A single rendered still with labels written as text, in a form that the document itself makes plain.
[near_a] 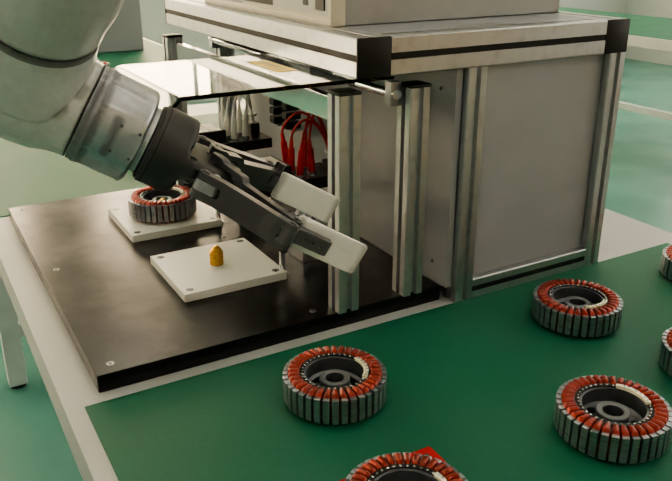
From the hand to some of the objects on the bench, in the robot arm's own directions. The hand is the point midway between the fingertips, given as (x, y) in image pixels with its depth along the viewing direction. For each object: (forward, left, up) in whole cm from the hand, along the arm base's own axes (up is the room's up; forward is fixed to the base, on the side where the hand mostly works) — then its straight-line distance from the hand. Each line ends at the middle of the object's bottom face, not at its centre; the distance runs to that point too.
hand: (336, 228), depth 77 cm
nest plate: (0, +58, -17) cm, 61 cm away
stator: (0, 0, -20) cm, 20 cm away
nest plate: (0, +34, -17) cm, 38 cm away
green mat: (+23, -18, -20) cm, 36 cm away
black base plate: (+2, +46, -19) cm, 50 cm away
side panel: (+40, +14, -20) cm, 47 cm away
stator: (+21, -19, -20) cm, 35 cm away
